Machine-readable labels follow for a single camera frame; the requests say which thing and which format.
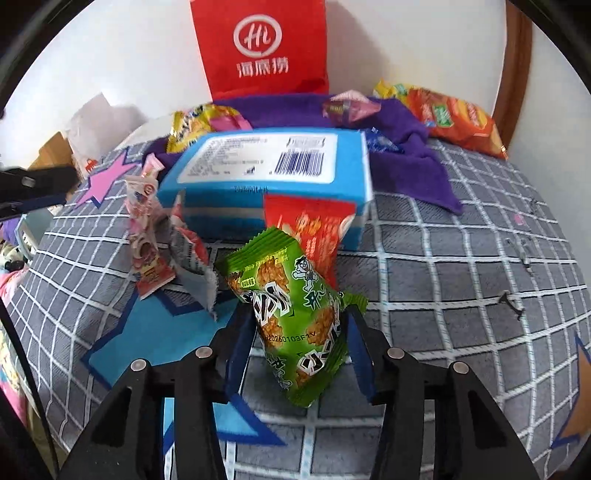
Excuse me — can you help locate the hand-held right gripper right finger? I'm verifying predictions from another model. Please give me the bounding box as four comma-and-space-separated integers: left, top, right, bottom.
346, 308, 539, 480

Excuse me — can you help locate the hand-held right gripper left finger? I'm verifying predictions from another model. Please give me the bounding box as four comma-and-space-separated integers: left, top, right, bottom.
69, 307, 259, 480

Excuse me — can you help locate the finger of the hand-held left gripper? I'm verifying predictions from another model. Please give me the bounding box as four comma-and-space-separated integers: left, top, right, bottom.
0, 196, 68, 221
0, 167, 79, 191

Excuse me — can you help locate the green snack packet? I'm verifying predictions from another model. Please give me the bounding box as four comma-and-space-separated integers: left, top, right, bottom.
213, 226, 369, 408

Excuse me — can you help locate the white and red snack packet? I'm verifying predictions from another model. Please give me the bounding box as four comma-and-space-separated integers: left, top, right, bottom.
168, 189, 219, 321

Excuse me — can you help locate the yellow snack packet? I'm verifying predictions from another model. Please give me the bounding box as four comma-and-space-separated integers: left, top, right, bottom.
166, 104, 241, 154

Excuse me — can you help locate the pink panda snack packet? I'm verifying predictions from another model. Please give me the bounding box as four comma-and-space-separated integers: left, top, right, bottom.
322, 90, 384, 128

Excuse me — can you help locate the pink paper star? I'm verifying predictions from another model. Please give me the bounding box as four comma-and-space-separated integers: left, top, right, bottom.
74, 148, 141, 208

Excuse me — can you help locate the white plastic bag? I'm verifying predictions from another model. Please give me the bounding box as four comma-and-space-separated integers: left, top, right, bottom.
65, 92, 148, 181

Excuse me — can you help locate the blue paper star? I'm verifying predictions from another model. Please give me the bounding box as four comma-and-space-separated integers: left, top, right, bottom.
83, 277, 287, 448

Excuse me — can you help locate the grey checked bedsheet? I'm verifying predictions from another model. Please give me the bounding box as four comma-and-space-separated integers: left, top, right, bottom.
28, 134, 591, 480

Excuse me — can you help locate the red swirl snack packet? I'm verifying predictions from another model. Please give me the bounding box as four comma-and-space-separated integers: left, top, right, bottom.
131, 217, 176, 301

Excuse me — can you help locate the blue tissue box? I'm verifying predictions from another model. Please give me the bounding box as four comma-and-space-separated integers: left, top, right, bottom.
157, 129, 375, 252

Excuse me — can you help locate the purple towel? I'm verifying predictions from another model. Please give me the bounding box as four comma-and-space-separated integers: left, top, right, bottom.
148, 92, 464, 215

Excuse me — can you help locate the orange paper star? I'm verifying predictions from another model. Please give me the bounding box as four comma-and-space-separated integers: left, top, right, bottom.
551, 332, 591, 448

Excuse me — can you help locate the blue snack packet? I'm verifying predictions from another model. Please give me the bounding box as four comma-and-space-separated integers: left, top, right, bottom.
367, 129, 403, 154

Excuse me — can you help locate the red paper bag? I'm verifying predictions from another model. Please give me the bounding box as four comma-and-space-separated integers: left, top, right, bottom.
190, 0, 331, 101

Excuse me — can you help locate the orange chips bag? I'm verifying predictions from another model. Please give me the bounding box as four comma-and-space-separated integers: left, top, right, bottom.
406, 88, 509, 160

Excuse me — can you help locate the yellow chips bag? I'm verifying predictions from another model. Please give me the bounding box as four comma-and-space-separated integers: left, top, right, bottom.
373, 79, 416, 100

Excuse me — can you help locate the brown wooden door frame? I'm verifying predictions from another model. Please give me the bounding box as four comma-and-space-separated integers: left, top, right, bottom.
489, 0, 534, 148

